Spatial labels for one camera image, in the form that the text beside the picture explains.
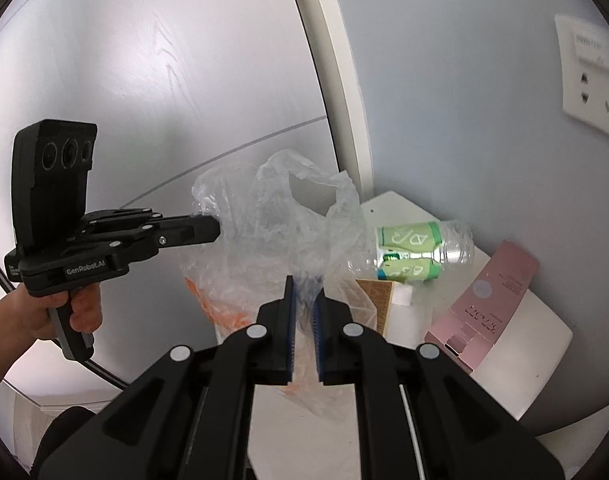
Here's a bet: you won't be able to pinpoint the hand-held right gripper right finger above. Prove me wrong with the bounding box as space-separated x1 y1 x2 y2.
311 290 565 480

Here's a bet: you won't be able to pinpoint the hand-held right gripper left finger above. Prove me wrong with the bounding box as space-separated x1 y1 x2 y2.
37 275 298 480

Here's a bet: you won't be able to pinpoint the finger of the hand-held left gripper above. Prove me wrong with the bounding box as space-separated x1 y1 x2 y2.
86 207 163 234
109 214 221 261

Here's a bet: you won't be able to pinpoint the brown paper pack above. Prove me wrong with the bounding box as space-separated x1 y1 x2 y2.
354 280 396 337

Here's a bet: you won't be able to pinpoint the clear plastic bag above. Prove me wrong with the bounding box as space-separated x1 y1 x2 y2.
177 149 385 418

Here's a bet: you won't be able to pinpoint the clear green-label plastic bottle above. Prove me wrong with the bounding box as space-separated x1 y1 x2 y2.
347 220 474 282

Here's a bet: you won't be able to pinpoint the pink cardboard box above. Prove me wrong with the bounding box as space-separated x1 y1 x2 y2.
424 240 541 373

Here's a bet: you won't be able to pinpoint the person's left hand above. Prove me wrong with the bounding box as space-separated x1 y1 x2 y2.
12 291 105 342

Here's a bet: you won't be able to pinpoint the orange scraps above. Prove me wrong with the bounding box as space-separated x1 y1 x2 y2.
184 275 258 333

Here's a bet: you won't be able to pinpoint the grey door panel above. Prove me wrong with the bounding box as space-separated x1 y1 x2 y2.
0 0 345 396

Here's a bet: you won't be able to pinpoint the white nightstand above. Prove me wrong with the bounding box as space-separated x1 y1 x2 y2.
244 191 574 480

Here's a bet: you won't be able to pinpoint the person's black trousers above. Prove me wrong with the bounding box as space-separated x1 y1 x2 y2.
34 404 118 480

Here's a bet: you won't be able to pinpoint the white door frame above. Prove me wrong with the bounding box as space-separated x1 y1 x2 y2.
282 0 376 202

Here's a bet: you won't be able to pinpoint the white wall socket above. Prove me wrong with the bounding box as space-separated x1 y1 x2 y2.
554 14 609 136

